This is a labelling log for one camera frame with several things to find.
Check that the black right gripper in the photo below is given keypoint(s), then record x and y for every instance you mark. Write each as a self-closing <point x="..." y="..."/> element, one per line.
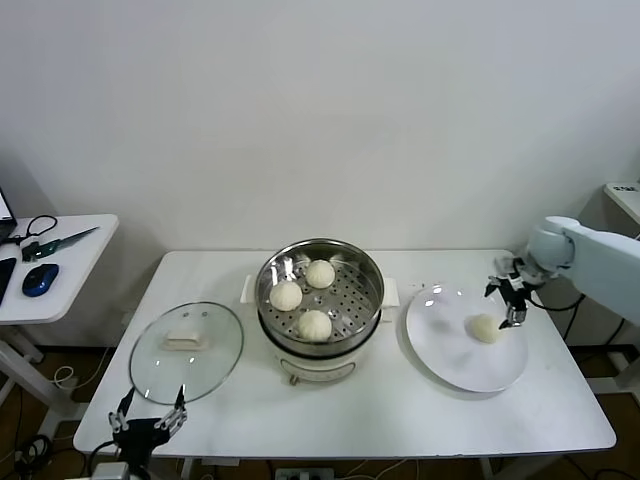
<point x="520" y="280"/>

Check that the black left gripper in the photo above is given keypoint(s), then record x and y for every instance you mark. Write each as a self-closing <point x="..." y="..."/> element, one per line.
<point x="137" y="440"/>

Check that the white steamed baozi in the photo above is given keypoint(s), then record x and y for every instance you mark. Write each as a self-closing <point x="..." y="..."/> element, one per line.
<point x="286" y="296"/>
<point x="315" y="325"/>
<point x="320" y="273"/>
<point x="484" y="328"/>

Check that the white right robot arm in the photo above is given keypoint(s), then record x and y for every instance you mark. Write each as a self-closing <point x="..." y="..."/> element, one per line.
<point x="600" y="260"/>

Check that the stainless steel steamer basket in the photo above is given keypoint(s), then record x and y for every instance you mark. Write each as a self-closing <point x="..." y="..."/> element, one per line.
<point x="350" y="300"/>

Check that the white table leg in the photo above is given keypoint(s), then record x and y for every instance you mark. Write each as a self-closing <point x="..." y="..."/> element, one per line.
<point x="187" y="470"/>

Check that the white round plate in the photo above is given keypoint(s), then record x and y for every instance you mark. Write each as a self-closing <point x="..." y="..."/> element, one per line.
<point x="440" y="350"/>

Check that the white desk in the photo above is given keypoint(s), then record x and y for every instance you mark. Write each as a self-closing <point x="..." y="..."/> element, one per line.
<point x="625" y="200"/>

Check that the white side table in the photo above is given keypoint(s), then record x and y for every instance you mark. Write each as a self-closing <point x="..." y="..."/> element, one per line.
<point x="75" y="270"/>

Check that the white electric cooking pot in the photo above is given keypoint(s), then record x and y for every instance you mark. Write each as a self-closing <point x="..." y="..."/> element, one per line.
<point x="315" y="367"/>

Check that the blue computer mouse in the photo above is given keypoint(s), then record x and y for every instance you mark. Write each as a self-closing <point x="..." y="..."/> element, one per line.
<point x="40" y="279"/>

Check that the black phone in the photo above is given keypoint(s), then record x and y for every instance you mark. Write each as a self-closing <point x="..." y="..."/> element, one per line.
<point x="6" y="280"/>

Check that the black connector block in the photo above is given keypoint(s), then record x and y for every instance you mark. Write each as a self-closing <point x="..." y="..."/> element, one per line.
<point x="31" y="250"/>

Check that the black laptop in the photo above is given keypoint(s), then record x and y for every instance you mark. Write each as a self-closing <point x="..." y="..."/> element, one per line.
<point x="6" y="227"/>

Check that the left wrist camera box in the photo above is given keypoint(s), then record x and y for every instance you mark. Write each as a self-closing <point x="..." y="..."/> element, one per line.
<point x="111" y="471"/>

